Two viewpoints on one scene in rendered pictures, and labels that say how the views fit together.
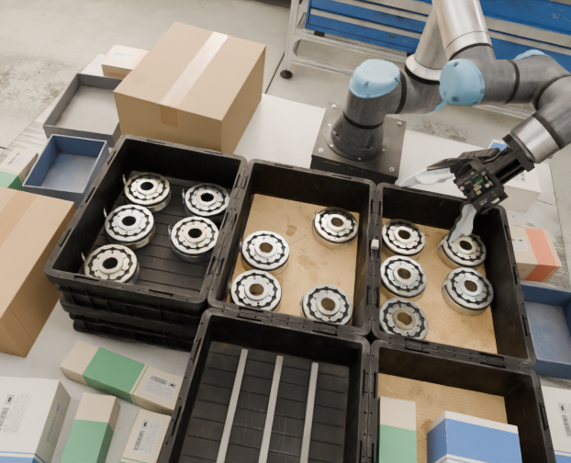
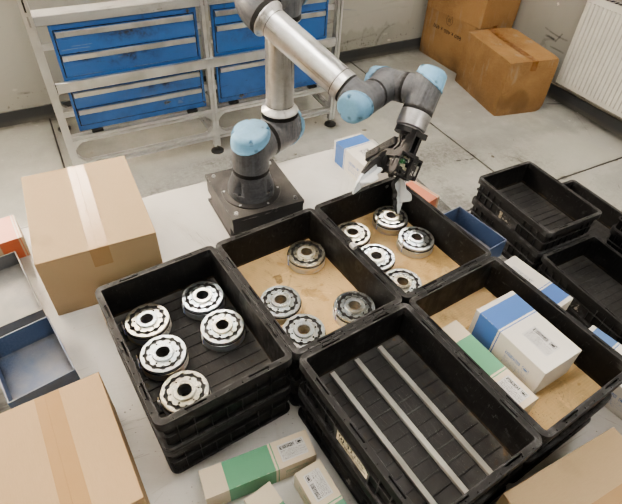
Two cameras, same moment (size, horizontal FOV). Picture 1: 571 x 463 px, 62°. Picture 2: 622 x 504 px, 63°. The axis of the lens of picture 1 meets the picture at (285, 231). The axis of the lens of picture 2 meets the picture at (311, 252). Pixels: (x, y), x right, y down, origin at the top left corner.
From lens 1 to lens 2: 0.49 m
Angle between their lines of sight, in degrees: 25
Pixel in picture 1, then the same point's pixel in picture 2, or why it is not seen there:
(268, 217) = (254, 281)
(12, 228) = (67, 428)
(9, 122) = not seen: outside the picture
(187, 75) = (86, 214)
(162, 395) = (299, 452)
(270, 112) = (155, 211)
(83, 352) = (212, 475)
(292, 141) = (195, 223)
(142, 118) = (73, 273)
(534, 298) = not seen: hidden behind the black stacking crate
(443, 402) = (461, 313)
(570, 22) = not seen: hidden behind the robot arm
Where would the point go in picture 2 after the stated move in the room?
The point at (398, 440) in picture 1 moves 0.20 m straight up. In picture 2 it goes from (468, 345) to (494, 285)
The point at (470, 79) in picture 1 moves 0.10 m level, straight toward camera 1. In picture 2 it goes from (363, 101) to (378, 123)
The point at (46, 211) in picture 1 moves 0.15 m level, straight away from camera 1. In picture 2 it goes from (82, 395) to (20, 376)
